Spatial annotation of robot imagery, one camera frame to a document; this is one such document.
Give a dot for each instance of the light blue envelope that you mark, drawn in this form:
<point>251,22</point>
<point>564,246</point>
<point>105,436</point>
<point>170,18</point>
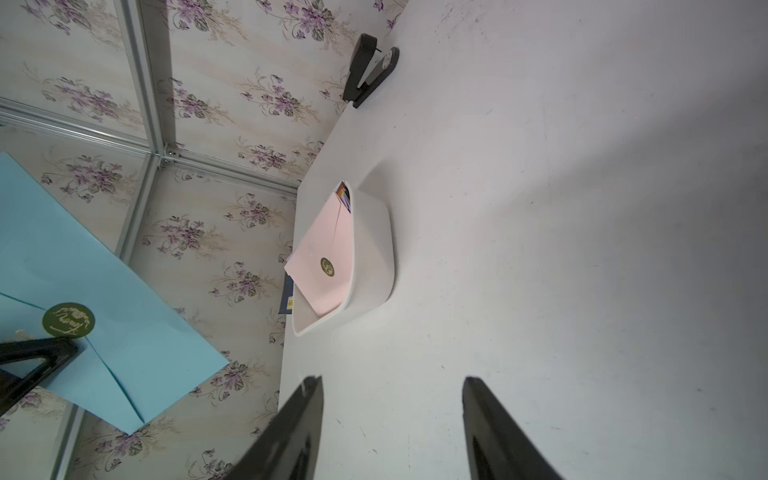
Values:
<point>137,356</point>

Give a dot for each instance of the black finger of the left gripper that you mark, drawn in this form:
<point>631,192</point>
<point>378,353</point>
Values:
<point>25,365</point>

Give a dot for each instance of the lilac purple envelope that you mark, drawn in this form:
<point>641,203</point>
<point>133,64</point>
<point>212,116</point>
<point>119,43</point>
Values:
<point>343,194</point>

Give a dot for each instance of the pink envelope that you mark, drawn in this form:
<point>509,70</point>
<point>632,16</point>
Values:
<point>321,266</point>

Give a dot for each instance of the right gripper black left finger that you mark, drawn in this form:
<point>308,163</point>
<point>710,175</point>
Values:
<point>289,447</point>

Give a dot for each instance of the black stapler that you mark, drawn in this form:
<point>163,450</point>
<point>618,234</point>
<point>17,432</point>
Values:
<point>368,69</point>

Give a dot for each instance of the white rectangular storage tray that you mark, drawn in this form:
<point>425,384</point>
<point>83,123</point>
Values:
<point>373,269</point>

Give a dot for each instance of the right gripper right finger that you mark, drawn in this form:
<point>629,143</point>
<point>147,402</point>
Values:
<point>497,447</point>

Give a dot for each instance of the dark blue booklet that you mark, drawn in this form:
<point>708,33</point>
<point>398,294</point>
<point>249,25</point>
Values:
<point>286,302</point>

